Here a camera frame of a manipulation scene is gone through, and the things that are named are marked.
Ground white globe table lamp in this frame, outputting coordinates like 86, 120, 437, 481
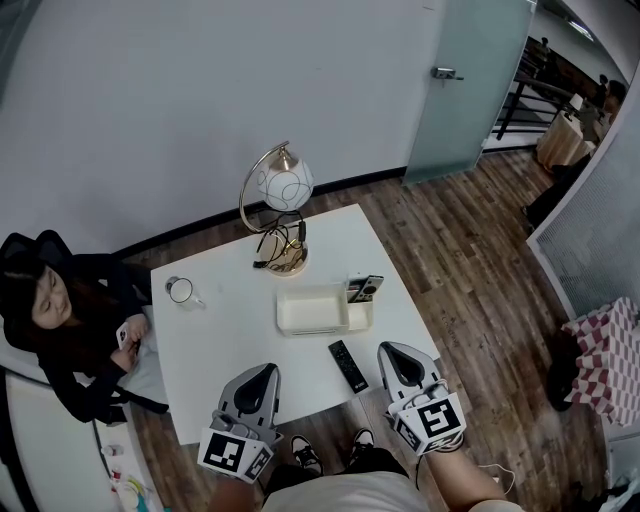
238, 141, 316, 277

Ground glass partition with blinds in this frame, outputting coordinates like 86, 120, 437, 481
527, 64, 640, 322

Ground black railing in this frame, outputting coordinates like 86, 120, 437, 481
492, 37, 577, 142

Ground white organizer tray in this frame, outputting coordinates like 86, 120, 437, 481
275, 281, 376, 339

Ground black remote control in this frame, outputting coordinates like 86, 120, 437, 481
327, 339, 370, 395

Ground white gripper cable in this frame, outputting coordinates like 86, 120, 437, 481
479, 462, 517, 494

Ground person's white shirt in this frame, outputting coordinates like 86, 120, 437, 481
262, 469, 527, 512

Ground white table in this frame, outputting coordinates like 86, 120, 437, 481
149, 203, 442, 447

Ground checkered tablecloth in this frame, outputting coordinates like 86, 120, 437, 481
560, 297, 640, 429

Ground beige draped table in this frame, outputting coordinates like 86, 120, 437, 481
537, 107, 597, 174

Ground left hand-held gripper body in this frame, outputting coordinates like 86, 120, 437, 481
197, 410, 284, 484

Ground person's left shoe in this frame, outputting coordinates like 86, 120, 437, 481
290, 433, 324, 477

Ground pile of colourful items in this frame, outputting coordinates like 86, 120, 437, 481
110, 467, 152, 512

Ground person's right shoe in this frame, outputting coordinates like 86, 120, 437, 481
352, 428, 377, 467

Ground black lamp cable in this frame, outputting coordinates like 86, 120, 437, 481
252, 209, 309, 272

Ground light remote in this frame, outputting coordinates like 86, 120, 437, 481
357, 273, 387, 304

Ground person's shoe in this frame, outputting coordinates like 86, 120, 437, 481
352, 428, 377, 467
290, 433, 324, 477

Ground person's right forearm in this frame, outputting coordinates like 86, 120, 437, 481
417, 447, 512, 512

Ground white mug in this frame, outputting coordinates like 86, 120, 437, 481
164, 276, 207, 312

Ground white bag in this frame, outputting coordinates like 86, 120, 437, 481
607, 474, 640, 512

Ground black office chair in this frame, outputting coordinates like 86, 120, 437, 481
0, 229, 64, 267

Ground frosted glass door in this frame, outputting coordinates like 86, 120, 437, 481
402, 0, 537, 188

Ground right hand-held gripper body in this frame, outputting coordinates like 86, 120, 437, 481
385, 382, 468, 457

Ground person's left forearm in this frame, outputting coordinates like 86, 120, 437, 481
204, 477, 266, 512

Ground person's black shorts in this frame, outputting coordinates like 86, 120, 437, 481
269, 447, 412, 494

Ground black round bin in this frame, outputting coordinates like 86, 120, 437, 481
547, 332, 582, 413

